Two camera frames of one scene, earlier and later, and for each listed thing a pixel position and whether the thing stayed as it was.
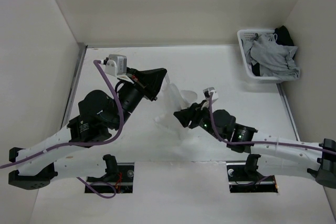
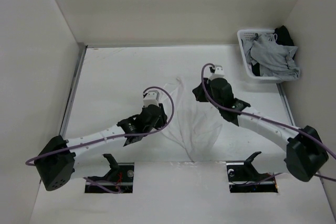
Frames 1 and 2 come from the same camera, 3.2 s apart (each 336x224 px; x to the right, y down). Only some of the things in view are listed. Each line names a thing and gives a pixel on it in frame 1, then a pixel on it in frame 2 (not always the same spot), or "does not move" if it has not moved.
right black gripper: x=185 y=115 -> x=199 y=92
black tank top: x=282 y=36 does not move
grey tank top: x=276 y=61 does not move
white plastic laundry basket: x=243 y=35 does not move
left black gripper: x=149 y=82 -> x=161 y=121
